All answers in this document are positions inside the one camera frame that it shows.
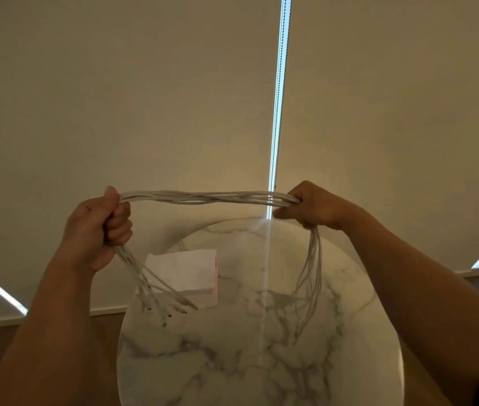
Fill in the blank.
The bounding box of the white pink box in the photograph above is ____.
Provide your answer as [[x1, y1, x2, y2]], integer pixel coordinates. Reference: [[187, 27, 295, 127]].
[[136, 249, 219, 310]]

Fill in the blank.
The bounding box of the person's left forearm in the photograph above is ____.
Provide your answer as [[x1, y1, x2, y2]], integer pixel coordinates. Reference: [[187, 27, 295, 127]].
[[0, 257, 96, 406]]

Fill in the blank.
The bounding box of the blind bead pull chain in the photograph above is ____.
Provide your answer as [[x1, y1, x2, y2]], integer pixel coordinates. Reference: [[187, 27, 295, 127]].
[[266, 0, 293, 220]]

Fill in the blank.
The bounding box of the person's right forearm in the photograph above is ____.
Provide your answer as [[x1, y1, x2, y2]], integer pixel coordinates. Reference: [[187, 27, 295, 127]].
[[340, 209, 479, 406]]

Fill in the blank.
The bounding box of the person's left hand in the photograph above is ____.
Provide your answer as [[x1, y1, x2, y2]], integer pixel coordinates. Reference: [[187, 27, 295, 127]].
[[55, 186, 133, 274]]

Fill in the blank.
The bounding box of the round marble table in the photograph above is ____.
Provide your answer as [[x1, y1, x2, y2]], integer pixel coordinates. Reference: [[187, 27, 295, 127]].
[[117, 218, 405, 406]]

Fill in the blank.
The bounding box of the person's right hand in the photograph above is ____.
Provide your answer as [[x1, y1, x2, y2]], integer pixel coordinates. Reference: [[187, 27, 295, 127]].
[[272, 180, 360, 232]]

